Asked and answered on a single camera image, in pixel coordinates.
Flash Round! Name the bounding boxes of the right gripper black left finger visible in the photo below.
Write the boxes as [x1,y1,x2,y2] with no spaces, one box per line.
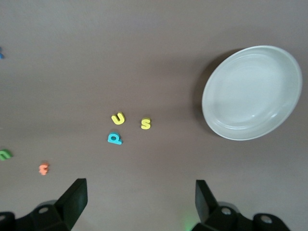
[0,178,88,231]

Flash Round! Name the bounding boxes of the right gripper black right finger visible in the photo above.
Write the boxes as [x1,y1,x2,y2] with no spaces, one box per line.
[190,180,292,231]

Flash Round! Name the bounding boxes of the teal letter p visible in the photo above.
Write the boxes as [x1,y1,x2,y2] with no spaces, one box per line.
[107,131,123,145]

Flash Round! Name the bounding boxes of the yellow letter u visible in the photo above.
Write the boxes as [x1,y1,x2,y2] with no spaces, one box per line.
[111,112,126,125]

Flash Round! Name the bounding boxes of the yellow letter s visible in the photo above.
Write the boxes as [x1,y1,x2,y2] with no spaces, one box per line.
[141,117,152,130]

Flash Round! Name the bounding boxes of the green letter n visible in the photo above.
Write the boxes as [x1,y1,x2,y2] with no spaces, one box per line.
[0,149,13,161]

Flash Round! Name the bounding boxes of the beige plate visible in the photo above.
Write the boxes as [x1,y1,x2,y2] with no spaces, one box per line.
[201,45,303,141]

